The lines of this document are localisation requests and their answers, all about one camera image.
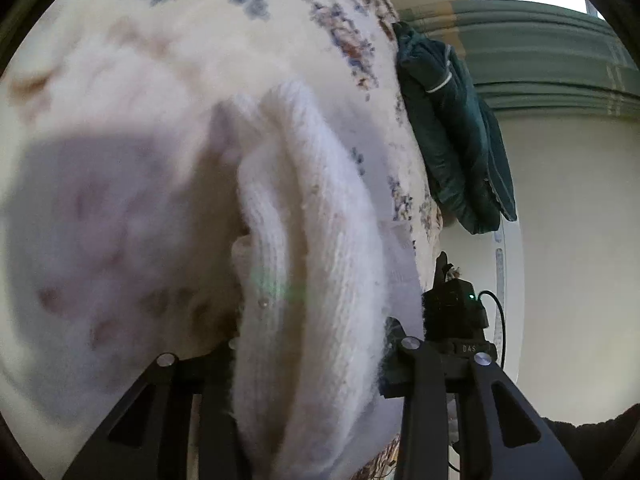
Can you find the white knit sweater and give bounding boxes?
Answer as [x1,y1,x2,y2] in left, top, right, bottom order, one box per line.
[226,82,420,479]

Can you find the dark green jacket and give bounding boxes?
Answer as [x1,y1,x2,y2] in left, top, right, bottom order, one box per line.
[393,22,518,235]

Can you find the green striped curtain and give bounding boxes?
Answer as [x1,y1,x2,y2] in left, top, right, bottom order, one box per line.
[399,0,639,120]

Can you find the floral fleece blanket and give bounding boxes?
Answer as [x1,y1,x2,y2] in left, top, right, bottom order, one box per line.
[1,0,442,479]

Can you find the thin black cable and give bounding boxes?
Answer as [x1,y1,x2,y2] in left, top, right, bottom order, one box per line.
[447,288,508,474]

